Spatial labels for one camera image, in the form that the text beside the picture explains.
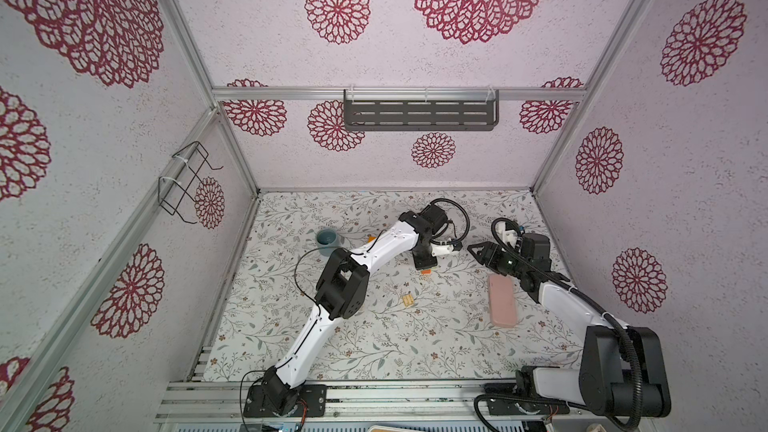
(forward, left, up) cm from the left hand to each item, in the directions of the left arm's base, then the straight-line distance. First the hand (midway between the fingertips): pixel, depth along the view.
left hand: (424, 263), depth 96 cm
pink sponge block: (-13, -22, 0) cm, 25 cm away
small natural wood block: (-11, +6, -2) cm, 13 cm away
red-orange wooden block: (-1, -1, -3) cm, 4 cm away
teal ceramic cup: (+10, +32, +1) cm, 34 cm away
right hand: (-1, -13, +11) cm, 17 cm away
